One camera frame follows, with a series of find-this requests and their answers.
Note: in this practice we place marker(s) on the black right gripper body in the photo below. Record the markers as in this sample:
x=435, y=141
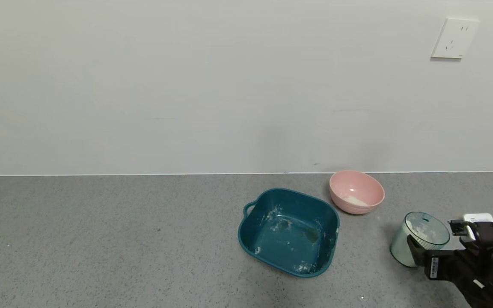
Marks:
x=435, y=265

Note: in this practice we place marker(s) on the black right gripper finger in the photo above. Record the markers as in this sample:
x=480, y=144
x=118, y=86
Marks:
x=484, y=231
x=420, y=256

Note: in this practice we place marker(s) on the clear ribbed plastic cup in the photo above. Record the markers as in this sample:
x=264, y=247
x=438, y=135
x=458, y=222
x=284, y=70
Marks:
x=400, y=248

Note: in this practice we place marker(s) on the pink plastic bowl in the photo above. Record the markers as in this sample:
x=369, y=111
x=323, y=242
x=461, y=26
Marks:
x=356, y=190

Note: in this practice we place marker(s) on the teal square plastic basin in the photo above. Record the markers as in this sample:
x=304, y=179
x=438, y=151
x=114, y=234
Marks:
x=289, y=244

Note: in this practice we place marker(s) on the white wall socket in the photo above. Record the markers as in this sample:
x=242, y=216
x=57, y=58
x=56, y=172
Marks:
x=455, y=38

